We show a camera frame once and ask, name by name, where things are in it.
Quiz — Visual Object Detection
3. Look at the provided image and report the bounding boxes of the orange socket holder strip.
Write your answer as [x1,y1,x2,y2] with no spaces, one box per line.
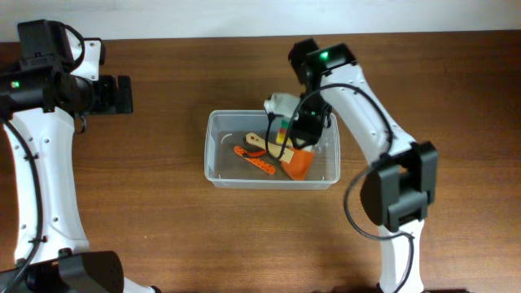
[234,146,276,175]

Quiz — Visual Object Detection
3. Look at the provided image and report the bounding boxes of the orange handled pliers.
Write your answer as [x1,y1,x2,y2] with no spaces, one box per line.
[243,139,266,158]

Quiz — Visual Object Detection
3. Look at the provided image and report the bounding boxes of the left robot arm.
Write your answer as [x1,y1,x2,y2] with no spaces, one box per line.
[1,20,144,292]

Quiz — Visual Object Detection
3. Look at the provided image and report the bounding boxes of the clear plastic container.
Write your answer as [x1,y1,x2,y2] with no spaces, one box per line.
[204,110,340,190]

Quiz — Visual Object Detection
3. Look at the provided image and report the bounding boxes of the clear case of screwdriver bits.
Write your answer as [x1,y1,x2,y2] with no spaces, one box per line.
[276,118,290,145]

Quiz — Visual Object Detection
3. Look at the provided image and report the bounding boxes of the orange scraper wooden handle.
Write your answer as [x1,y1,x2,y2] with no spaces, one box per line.
[245,133,314,181]

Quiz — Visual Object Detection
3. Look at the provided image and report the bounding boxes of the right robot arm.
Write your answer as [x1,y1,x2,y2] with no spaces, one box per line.
[288,39,439,292]

